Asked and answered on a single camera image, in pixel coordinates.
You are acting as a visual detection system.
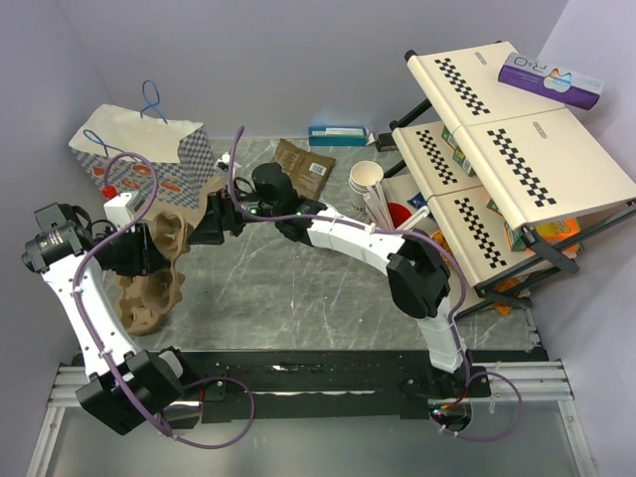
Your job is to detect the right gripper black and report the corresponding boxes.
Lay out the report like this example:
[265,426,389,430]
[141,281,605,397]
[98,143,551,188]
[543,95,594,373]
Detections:
[187,186,279,246]

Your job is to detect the brown pulp cup carrier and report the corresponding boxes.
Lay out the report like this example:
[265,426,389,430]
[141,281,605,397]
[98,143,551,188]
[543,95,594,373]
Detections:
[151,212,194,263]

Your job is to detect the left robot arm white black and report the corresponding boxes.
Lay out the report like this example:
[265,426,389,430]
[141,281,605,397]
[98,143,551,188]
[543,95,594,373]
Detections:
[22,203,197,436]

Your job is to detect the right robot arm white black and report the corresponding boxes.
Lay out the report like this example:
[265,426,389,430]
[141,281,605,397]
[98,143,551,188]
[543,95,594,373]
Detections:
[189,163,469,396]

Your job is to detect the brown coffee bean pouch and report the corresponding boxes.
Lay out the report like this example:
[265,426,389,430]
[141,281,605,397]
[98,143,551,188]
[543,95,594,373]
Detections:
[271,139,336,201]

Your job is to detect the blue checkered paper bag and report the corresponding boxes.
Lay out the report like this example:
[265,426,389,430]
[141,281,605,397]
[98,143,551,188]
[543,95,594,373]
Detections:
[69,79,216,225]

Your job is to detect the teal blue box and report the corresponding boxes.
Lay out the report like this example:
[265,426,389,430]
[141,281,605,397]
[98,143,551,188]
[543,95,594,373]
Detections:
[308,125,375,147]

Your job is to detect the stack of paper cups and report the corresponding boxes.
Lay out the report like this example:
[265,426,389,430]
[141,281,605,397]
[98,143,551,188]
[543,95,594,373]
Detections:
[349,161,384,212]

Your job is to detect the red cup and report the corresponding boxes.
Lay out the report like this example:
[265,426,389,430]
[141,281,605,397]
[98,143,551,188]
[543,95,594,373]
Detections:
[387,202,412,230]

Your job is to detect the orange snack packet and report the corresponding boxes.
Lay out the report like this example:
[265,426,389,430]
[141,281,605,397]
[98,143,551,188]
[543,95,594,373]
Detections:
[430,231,455,263]

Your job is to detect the green snack boxes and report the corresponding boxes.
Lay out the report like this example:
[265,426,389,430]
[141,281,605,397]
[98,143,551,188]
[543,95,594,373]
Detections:
[441,125,476,177]

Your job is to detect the cream checkered tiered shelf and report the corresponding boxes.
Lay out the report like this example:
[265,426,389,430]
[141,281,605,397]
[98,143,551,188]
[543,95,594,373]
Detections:
[391,42,635,317]

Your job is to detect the purple white box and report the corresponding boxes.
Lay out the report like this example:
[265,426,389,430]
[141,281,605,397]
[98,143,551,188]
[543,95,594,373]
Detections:
[498,53,604,110]

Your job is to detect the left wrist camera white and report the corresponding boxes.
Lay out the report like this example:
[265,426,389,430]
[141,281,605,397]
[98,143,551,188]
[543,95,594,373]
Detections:
[103,191,146,232]

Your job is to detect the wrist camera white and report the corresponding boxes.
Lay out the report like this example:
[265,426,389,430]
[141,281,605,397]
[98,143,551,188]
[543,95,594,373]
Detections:
[215,152,235,175]
[103,191,146,232]

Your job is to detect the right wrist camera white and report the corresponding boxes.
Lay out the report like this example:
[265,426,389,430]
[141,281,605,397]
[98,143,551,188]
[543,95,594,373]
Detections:
[215,152,235,175]

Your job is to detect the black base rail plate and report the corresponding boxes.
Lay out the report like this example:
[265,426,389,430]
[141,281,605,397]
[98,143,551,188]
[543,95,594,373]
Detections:
[182,350,491,423]

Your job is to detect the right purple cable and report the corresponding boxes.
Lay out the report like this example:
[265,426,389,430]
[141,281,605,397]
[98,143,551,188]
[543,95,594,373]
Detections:
[226,125,526,443]

